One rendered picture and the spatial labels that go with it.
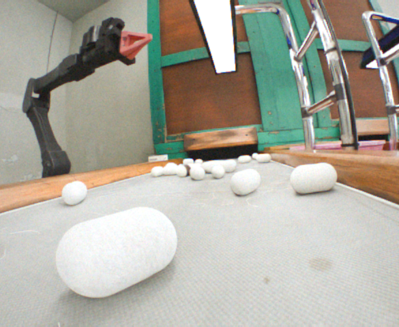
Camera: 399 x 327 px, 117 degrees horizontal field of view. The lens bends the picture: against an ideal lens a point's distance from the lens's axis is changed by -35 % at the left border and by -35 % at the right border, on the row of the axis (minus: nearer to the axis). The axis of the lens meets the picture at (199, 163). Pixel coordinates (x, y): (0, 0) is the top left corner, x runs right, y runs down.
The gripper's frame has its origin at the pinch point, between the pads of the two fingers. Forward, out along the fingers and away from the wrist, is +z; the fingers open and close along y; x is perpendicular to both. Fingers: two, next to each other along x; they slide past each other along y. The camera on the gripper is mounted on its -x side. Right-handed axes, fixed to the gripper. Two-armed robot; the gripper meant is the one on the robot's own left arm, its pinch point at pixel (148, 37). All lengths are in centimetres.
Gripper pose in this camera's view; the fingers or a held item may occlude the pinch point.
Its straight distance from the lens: 49.5
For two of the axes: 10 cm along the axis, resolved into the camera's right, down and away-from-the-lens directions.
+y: 2.5, -0.8, 9.7
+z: 9.7, -0.6, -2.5
